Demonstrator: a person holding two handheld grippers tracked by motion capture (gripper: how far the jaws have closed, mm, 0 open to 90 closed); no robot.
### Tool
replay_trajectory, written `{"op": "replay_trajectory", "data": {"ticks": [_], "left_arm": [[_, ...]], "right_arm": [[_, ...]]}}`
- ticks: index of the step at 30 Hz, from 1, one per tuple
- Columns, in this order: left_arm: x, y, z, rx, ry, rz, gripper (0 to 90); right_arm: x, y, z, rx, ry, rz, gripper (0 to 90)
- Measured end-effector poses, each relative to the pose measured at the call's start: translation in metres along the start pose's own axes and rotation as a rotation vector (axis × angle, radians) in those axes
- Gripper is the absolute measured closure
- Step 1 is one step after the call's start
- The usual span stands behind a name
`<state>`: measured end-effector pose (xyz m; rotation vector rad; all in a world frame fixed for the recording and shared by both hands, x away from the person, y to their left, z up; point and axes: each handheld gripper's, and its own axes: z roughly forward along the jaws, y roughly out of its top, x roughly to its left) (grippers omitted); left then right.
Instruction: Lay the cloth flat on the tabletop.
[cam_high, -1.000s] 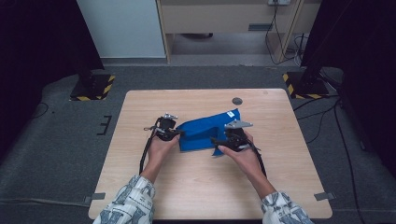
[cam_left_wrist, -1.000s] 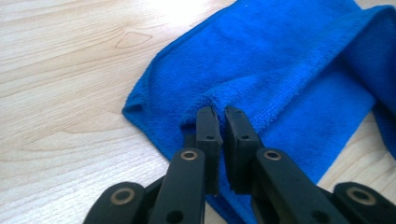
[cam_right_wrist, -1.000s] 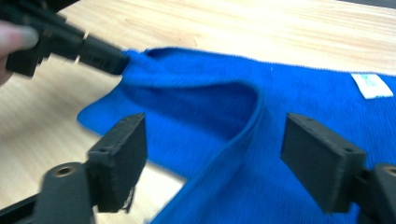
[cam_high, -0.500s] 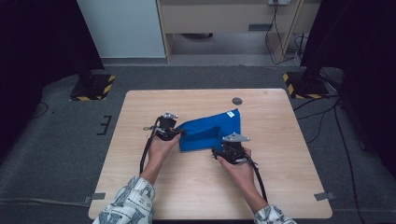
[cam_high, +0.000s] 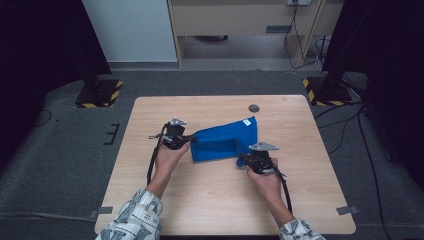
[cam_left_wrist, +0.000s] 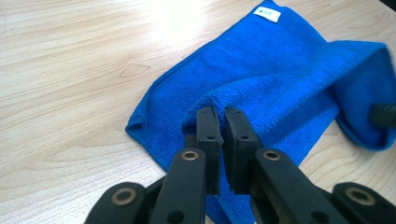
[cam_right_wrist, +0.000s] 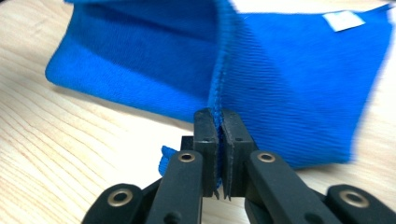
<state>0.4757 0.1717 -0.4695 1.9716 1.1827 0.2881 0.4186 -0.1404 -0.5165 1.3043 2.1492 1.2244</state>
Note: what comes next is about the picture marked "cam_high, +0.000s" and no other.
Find black stand base yellow stripes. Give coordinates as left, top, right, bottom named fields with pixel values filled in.
left=74, top=68, right=124, bottom=109
left=302, top=63, right=354, bottom=107

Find thin black floor cable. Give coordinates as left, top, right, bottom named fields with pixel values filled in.
left=33, top=109, right=54, bottom=128

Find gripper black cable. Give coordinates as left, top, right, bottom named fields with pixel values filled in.
left=146, top=122, right=172, bottom=186
left=266, top=163, right=294, bottom=214

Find black curtain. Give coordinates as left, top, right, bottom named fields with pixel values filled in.
left=321, top=0, right=424, bottom=191
left=0, top=0, right=113, bottom=169

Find black power cables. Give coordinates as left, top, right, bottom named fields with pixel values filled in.
left=283, top=0, right=329, bottom=71

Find light wooden desk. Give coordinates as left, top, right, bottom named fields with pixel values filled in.
left=166, top=0, right=345, bottom=68

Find black floor cables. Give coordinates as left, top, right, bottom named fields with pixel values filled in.
left=313, top=101, right=393, bottom=240

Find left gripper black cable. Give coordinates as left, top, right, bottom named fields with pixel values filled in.
left=146, top=122, right=172, bottom=186

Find blue microfiber towel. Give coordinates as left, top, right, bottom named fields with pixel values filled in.
left=189, top=115, right=259, bottom=168

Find person's right hand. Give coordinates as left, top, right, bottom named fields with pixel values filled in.
left=247, top=159, right=286, bottom=209

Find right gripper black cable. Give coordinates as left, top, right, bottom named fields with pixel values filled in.
left=266, top=163, right=294, bottom=214

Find grey floor cable strip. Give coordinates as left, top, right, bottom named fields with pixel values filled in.
left=0, top=211, right=98, bottom=223

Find grey tape piece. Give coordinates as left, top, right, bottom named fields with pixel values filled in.
left=89, top=206, right=114, bottom=219
left=335, top=205, right=360, bottom=216

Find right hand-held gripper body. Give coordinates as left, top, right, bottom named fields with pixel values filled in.
left=245, top=141, right=280, bottom=176

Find person's left hand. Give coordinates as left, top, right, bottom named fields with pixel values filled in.
left=151, top=143, right=190, bottom=189

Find white panel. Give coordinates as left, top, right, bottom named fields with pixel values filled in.
left=81, top=0, right=178, bottom=63

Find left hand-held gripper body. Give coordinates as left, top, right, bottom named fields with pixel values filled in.
left=148, top=117, right=193, bottom=151

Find grey desk label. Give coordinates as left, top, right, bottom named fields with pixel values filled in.
left=265, top=24, right=293, bottom=34

